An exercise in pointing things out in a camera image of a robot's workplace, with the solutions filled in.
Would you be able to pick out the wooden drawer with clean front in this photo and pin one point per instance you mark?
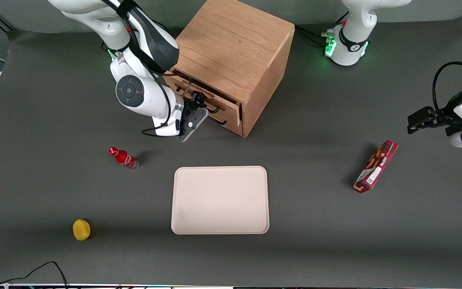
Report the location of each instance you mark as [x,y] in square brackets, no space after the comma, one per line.
[231,125]

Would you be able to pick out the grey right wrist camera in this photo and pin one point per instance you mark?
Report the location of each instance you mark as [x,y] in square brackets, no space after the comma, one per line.
[194,125]

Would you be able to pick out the small red bottle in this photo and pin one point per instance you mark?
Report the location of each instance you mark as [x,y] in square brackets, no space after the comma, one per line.
[124,158]

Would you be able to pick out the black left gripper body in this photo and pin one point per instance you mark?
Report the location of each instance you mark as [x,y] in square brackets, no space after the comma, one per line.
[444,117]

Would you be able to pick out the wooden drawer cabinet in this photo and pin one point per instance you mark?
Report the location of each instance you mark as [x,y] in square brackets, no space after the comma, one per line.
[235,44]

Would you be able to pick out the wooden drawer with worn front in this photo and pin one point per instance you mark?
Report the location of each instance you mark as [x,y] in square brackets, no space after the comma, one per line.
[225,105]

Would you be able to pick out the beige plastic tray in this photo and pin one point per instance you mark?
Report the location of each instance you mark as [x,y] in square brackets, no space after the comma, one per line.
[220,200]

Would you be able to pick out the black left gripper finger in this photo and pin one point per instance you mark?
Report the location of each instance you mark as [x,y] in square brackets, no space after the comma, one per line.
[420,119]
[454,131]

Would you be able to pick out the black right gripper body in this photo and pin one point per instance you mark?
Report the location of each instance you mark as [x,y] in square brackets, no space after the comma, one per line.
[194,103]

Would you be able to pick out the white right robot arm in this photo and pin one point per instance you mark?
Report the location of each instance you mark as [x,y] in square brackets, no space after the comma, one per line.
[142,92]

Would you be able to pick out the yellow round fruit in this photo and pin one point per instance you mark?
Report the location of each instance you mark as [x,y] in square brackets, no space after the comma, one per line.
[81,229]

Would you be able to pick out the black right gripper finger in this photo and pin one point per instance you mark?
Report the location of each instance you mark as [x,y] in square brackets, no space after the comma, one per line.
[196,97]
[205,105]

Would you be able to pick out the red tartan cookie box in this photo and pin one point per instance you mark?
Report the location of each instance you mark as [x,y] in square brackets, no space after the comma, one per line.
[376,165]

